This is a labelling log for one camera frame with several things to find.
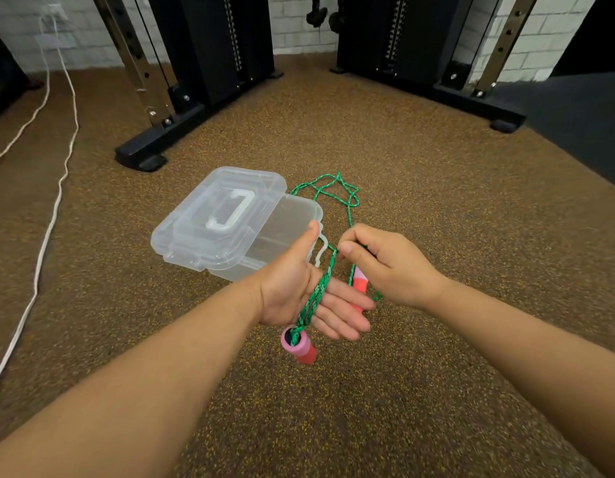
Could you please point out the person's right hand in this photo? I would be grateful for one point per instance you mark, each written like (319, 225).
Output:
(399, 271)

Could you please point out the person's left hand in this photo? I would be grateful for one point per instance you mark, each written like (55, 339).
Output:
(287, 293)

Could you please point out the person's right thumb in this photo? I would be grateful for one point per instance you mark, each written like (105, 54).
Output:
(353, 258)

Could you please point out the person's left thumb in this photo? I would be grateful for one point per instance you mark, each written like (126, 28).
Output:
(306, 241)

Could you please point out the person's left middle finger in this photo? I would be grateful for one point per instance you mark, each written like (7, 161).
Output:
(344, 316)

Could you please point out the person's right forearm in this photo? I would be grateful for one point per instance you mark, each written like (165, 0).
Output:
(526, 343)

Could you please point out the person's left forearm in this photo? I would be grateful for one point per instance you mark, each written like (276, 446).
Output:
(138, 378)

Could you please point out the clear plastic box with lid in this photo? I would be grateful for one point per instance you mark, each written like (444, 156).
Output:
(222, 228)

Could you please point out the black equipment base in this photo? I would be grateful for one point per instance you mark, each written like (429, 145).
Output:
(6, 74)

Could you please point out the white wall outlet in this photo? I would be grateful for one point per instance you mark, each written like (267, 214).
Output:
(53, 13)

